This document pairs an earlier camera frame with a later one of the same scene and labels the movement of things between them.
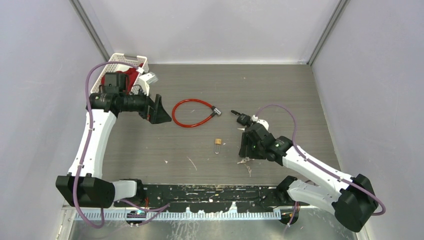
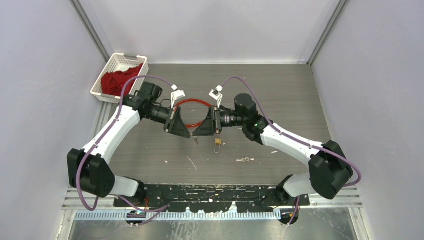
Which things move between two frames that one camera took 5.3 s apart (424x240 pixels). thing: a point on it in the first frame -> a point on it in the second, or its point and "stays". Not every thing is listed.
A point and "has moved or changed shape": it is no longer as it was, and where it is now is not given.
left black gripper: (157, 115) -> (174, 124)
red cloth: (132, 74) stays
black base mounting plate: (211, 198) stays
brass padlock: (217, 143) stays
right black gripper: (246, 140) -> (212, 123)
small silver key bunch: (244, 161) has moved or changed shape
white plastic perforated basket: (138, 61) stays
